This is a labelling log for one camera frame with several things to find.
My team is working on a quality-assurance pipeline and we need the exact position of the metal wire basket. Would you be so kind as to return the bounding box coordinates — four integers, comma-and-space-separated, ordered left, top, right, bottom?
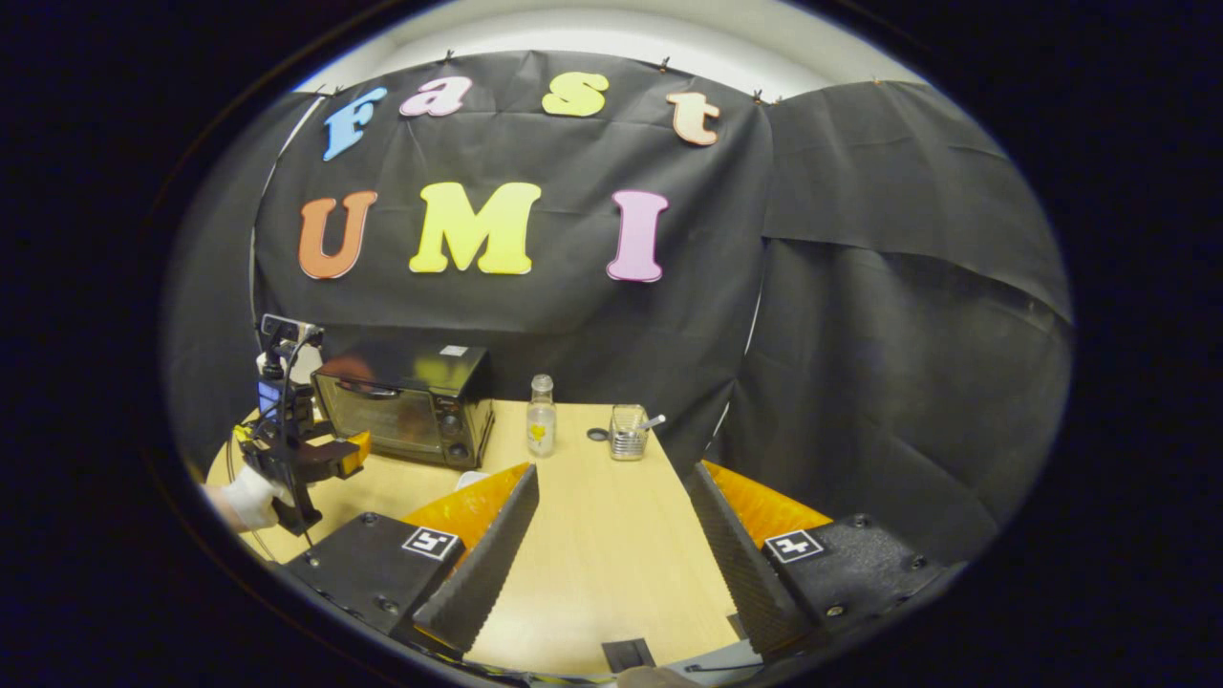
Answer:
609, 403, 652, 462

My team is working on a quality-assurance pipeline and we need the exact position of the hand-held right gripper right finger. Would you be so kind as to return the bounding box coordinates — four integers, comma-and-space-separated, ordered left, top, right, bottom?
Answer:
687, 461, 958, 656

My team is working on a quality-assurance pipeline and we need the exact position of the black backdrop cloth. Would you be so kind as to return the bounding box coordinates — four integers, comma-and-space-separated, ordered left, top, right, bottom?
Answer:
161, 50, 1077, 567

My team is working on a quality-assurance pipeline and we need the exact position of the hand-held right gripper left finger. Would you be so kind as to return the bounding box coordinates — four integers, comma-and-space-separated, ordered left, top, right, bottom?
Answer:
281, 462, 542, 656

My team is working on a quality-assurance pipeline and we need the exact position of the black electric oven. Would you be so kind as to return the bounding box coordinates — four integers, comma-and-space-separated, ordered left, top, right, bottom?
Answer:
311, 341, 496, 470

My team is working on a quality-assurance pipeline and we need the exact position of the clear glass bottle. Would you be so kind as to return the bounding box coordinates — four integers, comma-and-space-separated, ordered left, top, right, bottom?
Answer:
526, 374, 559, 459

